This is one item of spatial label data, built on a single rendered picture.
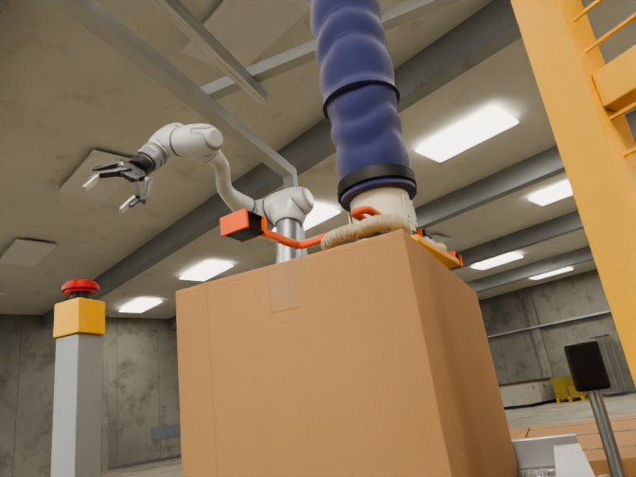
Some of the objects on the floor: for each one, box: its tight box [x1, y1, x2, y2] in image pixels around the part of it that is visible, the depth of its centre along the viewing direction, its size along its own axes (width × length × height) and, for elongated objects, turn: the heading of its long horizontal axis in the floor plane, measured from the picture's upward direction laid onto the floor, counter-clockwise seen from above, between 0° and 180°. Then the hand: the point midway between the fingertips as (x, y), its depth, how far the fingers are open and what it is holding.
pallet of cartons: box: [551, 376, 589, 403], centre depth 1592 cm, size 92×130×76 cm
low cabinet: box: [499, 378, 557, 410], centre depth 1674 cm, size 169×209×79 cm
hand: (104, 198), depth 157 cm, fingers open, 13 cm apart
